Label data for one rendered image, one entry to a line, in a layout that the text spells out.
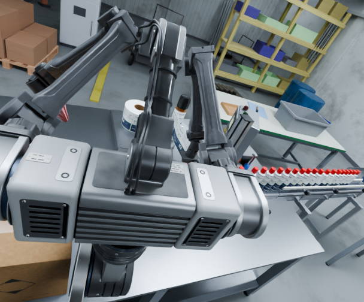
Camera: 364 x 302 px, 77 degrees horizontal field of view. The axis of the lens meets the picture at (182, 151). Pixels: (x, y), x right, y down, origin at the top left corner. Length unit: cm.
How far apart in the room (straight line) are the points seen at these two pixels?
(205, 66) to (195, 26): 896
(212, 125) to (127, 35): 34
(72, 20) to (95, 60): 438
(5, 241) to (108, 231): 41
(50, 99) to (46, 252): 42
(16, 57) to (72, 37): 140
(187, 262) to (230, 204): 76
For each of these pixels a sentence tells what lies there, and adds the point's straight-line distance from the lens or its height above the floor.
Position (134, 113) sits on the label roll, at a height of 102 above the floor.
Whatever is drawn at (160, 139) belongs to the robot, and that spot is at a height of 161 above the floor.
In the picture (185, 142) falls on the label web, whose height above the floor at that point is 103.
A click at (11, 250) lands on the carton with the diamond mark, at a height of 112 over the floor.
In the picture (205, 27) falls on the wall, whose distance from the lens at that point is 982.
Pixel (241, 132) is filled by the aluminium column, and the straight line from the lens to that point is 92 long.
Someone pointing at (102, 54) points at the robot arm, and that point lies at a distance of 66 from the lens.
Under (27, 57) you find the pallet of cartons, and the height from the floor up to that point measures 23.
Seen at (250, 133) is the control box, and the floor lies 144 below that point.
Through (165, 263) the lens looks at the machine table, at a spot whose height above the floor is 83.
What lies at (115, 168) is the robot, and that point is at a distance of 43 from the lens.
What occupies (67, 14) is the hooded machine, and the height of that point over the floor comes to 57.
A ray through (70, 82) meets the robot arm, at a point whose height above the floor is 154.
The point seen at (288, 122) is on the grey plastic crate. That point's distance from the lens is 310.
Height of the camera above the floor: 183
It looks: 36 degrees down
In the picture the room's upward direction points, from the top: 25 degrees clockwise
